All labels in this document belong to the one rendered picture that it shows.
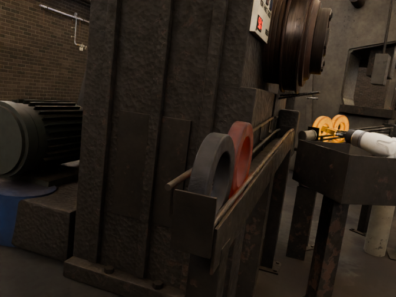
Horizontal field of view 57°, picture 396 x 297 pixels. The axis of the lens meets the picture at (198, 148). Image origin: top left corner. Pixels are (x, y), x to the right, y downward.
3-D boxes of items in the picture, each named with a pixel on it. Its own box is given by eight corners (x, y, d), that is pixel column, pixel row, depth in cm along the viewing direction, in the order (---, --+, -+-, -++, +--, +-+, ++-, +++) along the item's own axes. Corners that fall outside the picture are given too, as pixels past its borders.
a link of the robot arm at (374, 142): (356, 146, 184) (366, 154, 193) (385, 155, 172) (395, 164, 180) (365, 127, 184) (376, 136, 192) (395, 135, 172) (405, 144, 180)
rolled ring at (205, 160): (238, 128, 75) (223, 126, 76) (210, 144, 58) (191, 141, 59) (229, 212, 79) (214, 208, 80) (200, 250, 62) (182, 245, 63)
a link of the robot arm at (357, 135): (367, 148, 191) (357, 145, 196) (372, 132, 189) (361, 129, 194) (357, 148, 186) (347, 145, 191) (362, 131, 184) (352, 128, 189)
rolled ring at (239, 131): (257, 118, 92) (244, 116, 93) (238, 128, 75) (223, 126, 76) (247, 187, 96) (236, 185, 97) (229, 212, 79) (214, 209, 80)
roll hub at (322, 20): (307, 71, 150) (319, -1, 146) (310, 76, 177) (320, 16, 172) (322, 72, 149) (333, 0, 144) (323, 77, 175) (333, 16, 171)
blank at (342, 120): (329, 115, 212) (335, 116, 210) (345, 114, 221) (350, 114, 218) (327, 141, 216) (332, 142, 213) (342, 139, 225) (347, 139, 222)
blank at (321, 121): (312, 116, 204) (317, 117, 201) (329, 115, 212) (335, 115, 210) (310, 144, 207) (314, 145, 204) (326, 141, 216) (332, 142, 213)
